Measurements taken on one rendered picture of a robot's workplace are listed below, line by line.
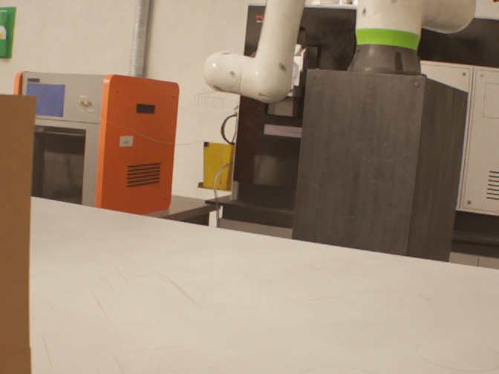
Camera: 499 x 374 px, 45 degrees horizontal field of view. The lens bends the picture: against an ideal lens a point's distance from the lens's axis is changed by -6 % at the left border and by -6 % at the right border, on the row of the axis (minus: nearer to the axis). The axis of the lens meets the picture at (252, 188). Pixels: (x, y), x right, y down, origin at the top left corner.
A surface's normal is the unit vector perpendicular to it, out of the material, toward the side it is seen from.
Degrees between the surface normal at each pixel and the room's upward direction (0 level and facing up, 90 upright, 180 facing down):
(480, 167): 90
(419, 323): 0
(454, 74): 90
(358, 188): 90
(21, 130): 90
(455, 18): 130
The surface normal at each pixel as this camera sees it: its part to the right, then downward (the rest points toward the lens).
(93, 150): -0.36, 0.08
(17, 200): 0.90, 0.13
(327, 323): 0.08, -0.99
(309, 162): -0.55, 0.06
